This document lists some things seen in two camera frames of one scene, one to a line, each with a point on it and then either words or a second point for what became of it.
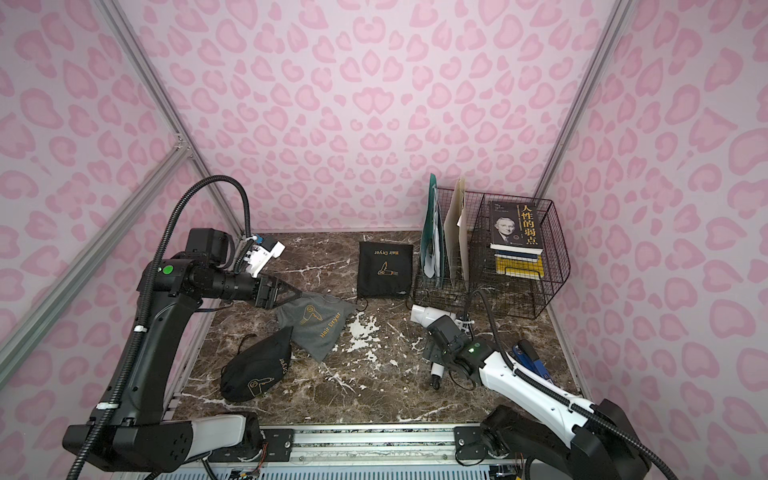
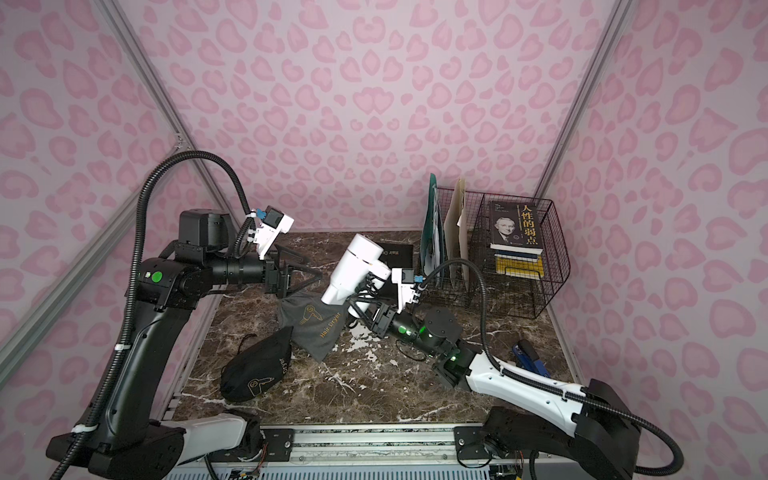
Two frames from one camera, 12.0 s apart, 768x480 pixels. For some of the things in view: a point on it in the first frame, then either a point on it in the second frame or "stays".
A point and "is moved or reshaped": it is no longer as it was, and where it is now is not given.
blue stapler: (528, 355) stays
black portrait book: (516, 226) stays
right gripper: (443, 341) → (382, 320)
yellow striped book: (531, 268) stays
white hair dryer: (421, 316) is moved or reshaped
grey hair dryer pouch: (317, 321) stays
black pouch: (257, 368) stays
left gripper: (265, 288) → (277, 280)
